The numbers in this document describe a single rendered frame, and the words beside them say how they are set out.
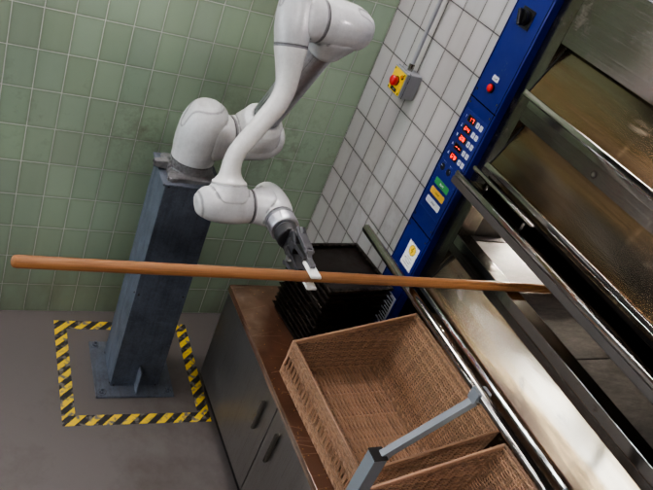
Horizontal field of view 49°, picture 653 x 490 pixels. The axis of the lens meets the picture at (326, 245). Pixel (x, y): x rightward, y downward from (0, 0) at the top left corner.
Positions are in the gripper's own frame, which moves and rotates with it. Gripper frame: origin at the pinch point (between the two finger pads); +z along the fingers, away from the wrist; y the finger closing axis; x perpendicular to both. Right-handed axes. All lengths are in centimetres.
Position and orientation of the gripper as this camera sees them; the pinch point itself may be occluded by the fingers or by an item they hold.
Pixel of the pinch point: (309, 275)
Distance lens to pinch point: 194.1
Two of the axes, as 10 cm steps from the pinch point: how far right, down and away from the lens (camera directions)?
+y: -3.5, 7.9, 5.0
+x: -8.7, -0.7, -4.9
